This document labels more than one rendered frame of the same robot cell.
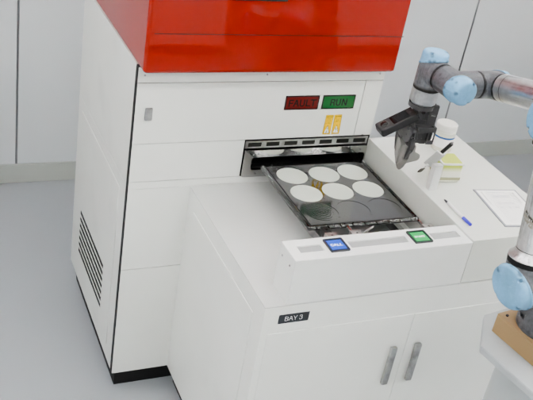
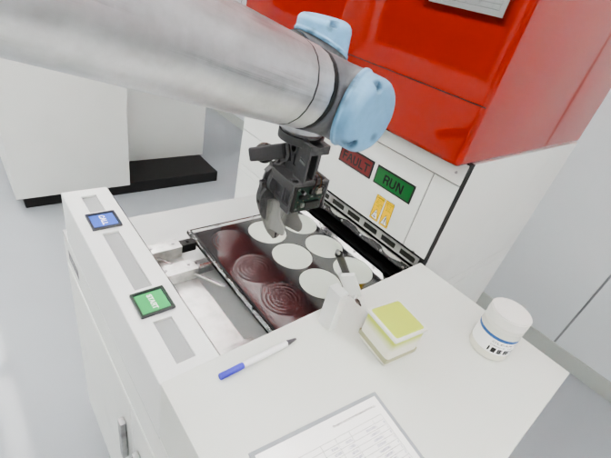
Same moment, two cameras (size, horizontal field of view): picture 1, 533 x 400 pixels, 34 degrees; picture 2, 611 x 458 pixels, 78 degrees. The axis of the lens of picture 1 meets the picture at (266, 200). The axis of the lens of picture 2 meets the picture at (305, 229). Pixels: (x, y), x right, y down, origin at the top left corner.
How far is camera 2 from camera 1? 240 cm
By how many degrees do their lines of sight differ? 59
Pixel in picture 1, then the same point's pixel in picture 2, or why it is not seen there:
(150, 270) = not seen: hidden behind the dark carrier
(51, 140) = not seen: hidden behind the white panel
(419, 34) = not seen: outside the picture
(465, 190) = (359, 377)
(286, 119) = (339, 173)
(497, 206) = (332, 439)
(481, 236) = (182, 399)
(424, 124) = (294, 173)
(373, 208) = (271, 286)
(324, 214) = (225, 243)
